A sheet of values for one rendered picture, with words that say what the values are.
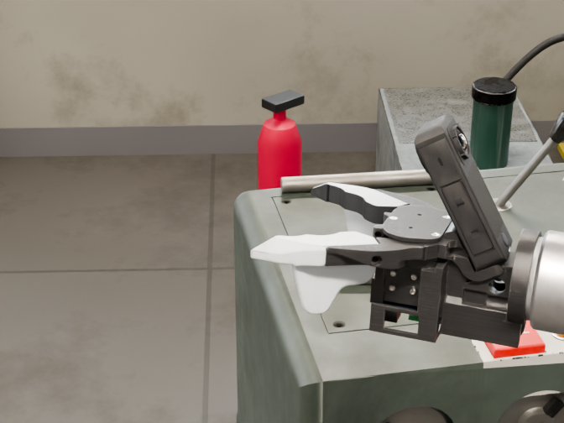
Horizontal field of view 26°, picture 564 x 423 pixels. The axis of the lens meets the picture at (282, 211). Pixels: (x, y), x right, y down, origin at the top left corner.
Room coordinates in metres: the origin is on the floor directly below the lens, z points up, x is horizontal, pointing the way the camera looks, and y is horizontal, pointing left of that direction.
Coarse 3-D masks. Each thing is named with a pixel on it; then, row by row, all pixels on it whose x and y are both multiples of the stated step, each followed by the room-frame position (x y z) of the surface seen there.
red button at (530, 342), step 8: (528, 328) 1.16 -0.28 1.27; (520, 336) 1.14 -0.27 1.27; (528, 336) 1.14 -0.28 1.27; (536, 336) 1.14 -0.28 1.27; (488, 344) 1.13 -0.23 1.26; (496, 344) 1.12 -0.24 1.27; (520, 344) 1.12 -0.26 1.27; (528, 344) 1.12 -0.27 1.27; (536, 344) 1.12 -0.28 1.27; (544, 344) 1.13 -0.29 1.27; (496, 352) 1.11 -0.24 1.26; (504, 352) 1.12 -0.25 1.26; (512, 352) 1.12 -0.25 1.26; (520, 352) 1.12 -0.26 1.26; (528, 352) 1.12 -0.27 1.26; (536, 352) 1.12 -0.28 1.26
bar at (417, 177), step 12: (288, 180) 1.51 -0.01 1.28; (300, 180) 1.51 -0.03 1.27; (312, 180) 1.51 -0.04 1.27; (324, 180) 1.52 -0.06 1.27; (336, 180) 1.52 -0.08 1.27; (348, 180) 1.52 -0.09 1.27; (360, 180) 1.52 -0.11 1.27; (372, 180) 1.52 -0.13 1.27; (384, 180) 1.52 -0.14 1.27; (396, 180) 1.53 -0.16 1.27; (408, 180) 1.53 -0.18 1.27; (420, 180) 1.53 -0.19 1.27; (288, 192) 1.51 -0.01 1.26
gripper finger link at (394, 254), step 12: (384, 240) 0.78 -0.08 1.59; (396, 240) 0.78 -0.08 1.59; (336, 252) 0.76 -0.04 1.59; (348, 252) 0.76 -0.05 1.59; (360, 252) 0.76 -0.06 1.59; (372, 252) 0.76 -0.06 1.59; (384, 252) 0.76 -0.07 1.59; (396, 252) 0.76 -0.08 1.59; (408, 252) 0.77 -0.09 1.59; (420, 252) 0.77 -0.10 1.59; (336, 264) 0.76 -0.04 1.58; (348, 264) 0.77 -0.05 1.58; (360, 264) 0.77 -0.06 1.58; (372, 264) 0.76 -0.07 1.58; (384, 264) 0.76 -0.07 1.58; (396, 264) 0.76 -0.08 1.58
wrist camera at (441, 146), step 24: (432, 120) 0.83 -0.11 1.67; (432, 144) 0.80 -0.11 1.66; (456, 144) 0.80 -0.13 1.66; (432, 168) 0.79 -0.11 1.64; (456, 168) 0.79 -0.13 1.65; (456, 192) 0.79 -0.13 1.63; (480, 192) 0.80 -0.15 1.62; (456, 216) 0.78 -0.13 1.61; (480, 216) 0.78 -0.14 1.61; (480, 240) 0.78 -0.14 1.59; (504, 240) 0.79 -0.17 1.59; (480, 264) 0.77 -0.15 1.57
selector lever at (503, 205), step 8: (544, 144) 1.46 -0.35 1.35; (552, 144) 1.46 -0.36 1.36; (544, 152) 1.46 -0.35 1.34; (536, 160) 1.46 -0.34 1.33; (528, 168) 1.46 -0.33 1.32; (520, 176) 1.47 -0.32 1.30; (528, 176) 1.47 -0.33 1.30; (512, 184) 1.47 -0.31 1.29; (520, 184) 1.47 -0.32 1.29; (504, 192) 1.47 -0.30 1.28; (512, 192) 1.47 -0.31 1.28; (496, 200) 1.49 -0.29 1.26; (504, 200) 1.47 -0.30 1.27; (504, 208) 1.46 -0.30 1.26
